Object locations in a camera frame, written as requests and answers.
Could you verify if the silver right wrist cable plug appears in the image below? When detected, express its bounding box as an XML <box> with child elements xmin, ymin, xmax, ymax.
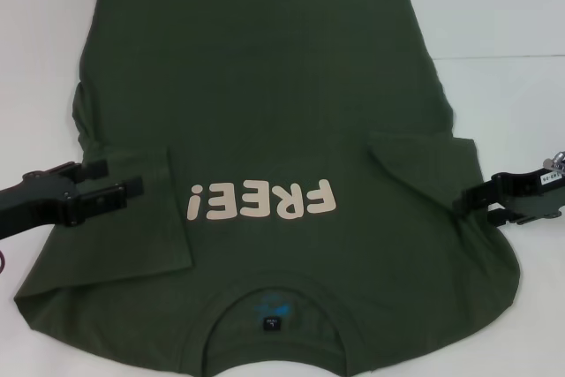
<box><xmin>541</xmin><ymin>152</ymin><xmax>565</xmax><ymax>173</ymax></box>

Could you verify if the dark green FREE! t-shirt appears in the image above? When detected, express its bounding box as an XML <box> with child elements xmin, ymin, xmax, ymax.
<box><xmin>12</xmin><ymin>0</ymin><xmax>524</xmax><ymax>377</ymax></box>

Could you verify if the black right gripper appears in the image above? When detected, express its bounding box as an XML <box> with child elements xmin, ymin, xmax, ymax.
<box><xmin>450</xmin><ymin>169</ymin><xmax>565</xmax><ymax>229</ymax></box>

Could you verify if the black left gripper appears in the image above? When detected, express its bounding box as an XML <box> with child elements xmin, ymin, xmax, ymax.
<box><xmin>0</xmin><ymin>159</ymin><xmax>147</xmax><ymax>239</ymax></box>

